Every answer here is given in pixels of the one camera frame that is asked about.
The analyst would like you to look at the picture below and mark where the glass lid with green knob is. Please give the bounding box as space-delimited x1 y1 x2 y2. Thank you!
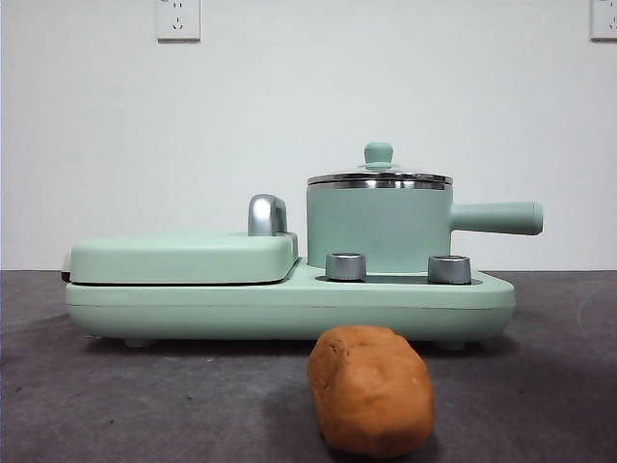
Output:
307 141 454 188

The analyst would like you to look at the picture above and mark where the silver control dial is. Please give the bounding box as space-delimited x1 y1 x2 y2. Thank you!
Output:
427 254 472 285
325 251 367 282

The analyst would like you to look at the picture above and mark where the mint green breakfast machine base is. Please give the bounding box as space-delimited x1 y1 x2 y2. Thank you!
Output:
65 258 516 349

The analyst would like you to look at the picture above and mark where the mint green griddle cover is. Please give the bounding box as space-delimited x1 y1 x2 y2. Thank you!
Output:
61 230 303 286

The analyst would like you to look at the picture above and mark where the chrome cover handle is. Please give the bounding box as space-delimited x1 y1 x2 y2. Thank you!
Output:
247 193 290 237

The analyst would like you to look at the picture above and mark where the mint green pot with handle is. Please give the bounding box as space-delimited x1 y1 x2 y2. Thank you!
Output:
306 180 545 274

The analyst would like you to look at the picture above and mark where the white wall socket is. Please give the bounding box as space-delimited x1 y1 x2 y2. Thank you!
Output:
154 0 201 42
590 0 617 42

